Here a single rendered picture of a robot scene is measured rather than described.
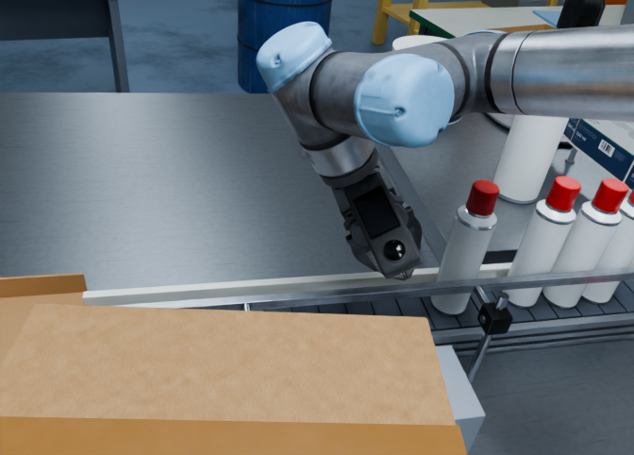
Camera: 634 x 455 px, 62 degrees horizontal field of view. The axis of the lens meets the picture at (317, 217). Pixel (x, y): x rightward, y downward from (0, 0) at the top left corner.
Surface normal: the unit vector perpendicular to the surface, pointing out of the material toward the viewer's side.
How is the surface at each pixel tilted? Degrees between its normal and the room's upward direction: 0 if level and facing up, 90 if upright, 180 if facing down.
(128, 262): 0
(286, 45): 30
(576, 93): 109
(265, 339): 0
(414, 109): 75
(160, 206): 0
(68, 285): 90
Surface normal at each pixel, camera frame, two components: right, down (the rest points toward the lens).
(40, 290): 0.19, 0.60
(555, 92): -0.68, 0.62
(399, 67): -0.42, -0.62
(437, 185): 0.09, -0.80
